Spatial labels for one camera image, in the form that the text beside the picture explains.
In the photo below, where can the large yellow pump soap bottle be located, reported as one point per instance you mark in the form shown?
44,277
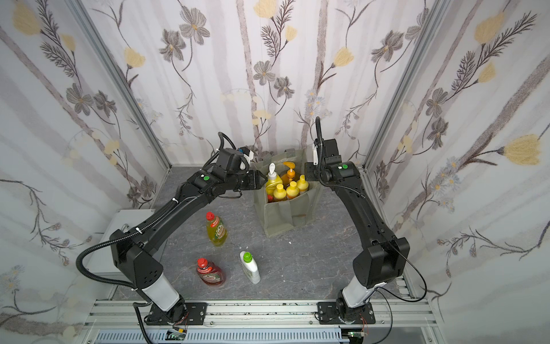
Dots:
273,180

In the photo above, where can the green fabric shopping bag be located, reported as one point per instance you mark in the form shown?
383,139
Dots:
280,217

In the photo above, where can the large orange pump soap bottle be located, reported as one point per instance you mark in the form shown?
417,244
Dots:
290,174

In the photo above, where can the red soap bottle red cap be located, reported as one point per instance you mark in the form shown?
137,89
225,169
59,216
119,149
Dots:
209,272

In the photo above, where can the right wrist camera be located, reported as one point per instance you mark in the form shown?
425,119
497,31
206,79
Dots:
315,154

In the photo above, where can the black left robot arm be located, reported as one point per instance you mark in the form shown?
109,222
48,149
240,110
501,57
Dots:
132,251

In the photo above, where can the orange bottle yellow cap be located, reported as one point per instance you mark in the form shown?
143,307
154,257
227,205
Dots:
292,191
302,184
280,194

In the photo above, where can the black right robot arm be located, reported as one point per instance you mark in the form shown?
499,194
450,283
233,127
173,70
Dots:
384,255

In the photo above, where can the white bottle green cap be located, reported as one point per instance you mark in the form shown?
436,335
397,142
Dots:
250,267

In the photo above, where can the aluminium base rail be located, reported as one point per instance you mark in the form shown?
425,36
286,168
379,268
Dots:
299,321

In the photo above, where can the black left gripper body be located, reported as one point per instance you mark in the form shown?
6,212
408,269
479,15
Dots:
254,179

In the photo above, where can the green bottle red cap rear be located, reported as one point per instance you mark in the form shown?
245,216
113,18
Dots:
216,229

